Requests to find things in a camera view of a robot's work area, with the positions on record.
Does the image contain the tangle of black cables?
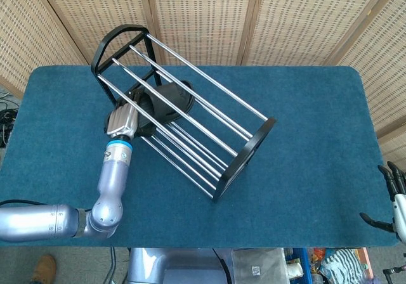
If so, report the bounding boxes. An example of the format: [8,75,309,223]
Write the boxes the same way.
[0,87,20,148]

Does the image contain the black rubber slipper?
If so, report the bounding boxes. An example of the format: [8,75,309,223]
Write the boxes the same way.
[134,80,193,138]

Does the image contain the blue carpet mat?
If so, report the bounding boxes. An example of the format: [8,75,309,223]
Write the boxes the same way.
[0,65,400,249]

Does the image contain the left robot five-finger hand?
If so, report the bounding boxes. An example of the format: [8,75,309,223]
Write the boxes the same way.
[104,89,146,139]

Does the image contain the black white striped bag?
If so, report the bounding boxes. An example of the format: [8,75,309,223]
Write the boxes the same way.
[318,248,366,284]

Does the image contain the tan leather boot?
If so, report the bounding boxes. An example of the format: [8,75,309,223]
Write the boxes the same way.
[30,254,58,284]

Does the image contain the woven rattan folding screen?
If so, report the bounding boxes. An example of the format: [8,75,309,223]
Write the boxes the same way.
[0,0,406,166]

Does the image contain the silver robot torso base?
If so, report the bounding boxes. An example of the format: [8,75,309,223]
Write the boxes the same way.
[126,247,232,284]

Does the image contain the black and chrome shoe rack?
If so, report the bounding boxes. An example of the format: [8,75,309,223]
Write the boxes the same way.
[91,25,277,204]

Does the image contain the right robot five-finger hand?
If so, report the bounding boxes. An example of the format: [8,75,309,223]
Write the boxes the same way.
[360,161,406,242]

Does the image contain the blue plastic crate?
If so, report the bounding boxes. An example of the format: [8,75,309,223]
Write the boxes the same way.
[284,247,311,284]

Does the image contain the black cable on base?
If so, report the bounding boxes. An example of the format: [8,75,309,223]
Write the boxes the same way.
[211,248,232,284]

